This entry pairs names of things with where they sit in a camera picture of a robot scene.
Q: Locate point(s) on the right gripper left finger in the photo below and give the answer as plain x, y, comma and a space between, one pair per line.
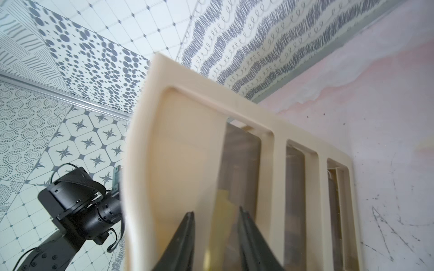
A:
179, 254

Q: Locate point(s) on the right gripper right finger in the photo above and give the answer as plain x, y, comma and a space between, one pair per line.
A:
255, 253

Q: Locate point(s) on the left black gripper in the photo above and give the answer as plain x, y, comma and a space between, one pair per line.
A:
95, 221

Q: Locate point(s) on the grey drawer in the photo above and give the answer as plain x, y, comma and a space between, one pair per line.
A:
237, 187
295, 211

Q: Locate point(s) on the beige drawer organizer cabinet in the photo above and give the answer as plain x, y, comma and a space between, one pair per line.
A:
213, 182

